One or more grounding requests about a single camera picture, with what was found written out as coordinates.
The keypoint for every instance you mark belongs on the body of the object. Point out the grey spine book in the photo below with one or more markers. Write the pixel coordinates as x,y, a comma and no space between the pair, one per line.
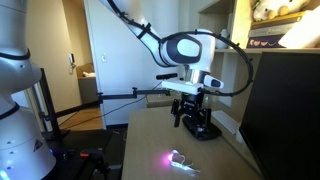
266,31

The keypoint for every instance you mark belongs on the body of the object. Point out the yellow spine book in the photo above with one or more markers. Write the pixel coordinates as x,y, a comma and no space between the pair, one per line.
266,23

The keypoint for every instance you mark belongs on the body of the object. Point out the black stereo camera bar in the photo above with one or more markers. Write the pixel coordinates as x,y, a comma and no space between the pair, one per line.
166,76

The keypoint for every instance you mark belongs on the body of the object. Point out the black clamp with red tip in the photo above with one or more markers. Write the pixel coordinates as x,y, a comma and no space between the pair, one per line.
95,156

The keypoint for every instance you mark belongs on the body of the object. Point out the light wooden shelf unit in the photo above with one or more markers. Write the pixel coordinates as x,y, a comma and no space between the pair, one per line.
240,20

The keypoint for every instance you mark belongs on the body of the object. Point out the white keyboard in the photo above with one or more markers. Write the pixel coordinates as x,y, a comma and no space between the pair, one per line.
226,121

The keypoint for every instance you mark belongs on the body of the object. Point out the brown armchair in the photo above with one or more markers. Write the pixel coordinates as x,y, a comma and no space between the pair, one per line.
86,90

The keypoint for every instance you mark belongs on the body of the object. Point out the black computer monitor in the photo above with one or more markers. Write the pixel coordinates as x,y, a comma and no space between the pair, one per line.
286,116

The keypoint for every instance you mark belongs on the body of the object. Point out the purple moon phase book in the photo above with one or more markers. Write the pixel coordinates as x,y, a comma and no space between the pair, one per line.
263,42

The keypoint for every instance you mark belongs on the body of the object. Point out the white plush toy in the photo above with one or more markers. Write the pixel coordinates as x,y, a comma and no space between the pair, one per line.
263,11

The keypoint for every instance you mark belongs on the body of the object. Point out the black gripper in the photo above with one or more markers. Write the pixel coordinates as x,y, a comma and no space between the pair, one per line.
192,104

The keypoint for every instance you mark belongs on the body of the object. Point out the black camera stand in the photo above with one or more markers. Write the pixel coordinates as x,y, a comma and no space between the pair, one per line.
116,96

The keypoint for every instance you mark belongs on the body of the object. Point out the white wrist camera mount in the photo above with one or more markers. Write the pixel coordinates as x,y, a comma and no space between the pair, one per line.
181,86

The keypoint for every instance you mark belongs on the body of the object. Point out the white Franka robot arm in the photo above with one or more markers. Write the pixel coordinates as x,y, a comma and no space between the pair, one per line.
208,46

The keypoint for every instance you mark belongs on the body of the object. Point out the black floor mat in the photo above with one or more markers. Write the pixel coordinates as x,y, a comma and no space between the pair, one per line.
86,140

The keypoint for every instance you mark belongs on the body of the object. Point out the white wall switch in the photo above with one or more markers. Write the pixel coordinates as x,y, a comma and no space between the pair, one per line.
104,57

